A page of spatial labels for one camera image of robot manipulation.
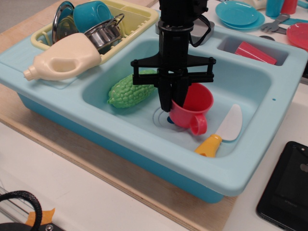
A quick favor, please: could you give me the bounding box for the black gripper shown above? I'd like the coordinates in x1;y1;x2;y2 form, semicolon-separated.
131;24;216;112

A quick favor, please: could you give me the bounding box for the red plastic cup with handle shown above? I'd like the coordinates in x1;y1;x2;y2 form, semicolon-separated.
169;83;214;135

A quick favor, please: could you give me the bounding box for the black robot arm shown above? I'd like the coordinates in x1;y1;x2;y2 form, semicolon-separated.
131;0;216;112

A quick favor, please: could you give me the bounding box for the teal plastic cup in rack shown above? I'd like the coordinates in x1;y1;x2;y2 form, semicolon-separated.
73;0;113;33

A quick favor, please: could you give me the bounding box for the green bumpy bitter melon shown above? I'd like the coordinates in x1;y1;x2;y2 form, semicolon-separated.
107;74;156;108

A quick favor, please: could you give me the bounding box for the yellow dish rack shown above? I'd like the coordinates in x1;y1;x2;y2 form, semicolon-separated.
30;0;159;64

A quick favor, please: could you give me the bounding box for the red tumbler in compartment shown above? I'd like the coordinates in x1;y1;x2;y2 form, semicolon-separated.
235;41;277;65

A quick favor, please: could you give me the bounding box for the light blue toy sink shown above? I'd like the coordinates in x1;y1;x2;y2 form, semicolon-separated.
0;26;308;203

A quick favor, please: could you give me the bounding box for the small steel pot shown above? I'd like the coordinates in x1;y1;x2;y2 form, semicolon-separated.
84;13;125;51

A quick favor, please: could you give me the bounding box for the wooden board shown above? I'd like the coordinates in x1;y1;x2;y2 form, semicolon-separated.
0;0;238;231

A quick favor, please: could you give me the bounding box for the teal plates stack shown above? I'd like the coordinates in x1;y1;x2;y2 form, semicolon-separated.
215;1;265;30

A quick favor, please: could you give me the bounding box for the cream plastic detergent bottle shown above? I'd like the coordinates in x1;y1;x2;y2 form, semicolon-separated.
23;33;101;81

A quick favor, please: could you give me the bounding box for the grey toy fork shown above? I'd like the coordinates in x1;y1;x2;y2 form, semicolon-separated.
261;13;290;34

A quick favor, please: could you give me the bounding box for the steel pot lid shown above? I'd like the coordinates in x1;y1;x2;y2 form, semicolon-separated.
52;0;78;44

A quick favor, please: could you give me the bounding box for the teal tumbler background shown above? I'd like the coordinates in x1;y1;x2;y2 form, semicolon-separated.
265;0;284;17

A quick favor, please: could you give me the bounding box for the red plastic plate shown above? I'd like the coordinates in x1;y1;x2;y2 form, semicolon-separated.
286;23;308;51

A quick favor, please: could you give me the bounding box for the red tumbler background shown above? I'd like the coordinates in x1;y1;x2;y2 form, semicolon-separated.
280;0;298;14

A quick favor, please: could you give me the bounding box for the black smartphone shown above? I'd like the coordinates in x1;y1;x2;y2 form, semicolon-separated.
256;141;308;231

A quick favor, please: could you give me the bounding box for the orange tape piece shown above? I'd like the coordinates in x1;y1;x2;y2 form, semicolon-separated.
26;207;55;227

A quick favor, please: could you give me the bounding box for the toy knife yellow handle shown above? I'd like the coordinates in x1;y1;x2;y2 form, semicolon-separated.
194;104;243;158

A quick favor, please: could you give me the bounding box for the black braided cable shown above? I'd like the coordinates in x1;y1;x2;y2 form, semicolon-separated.
0;190;43;231

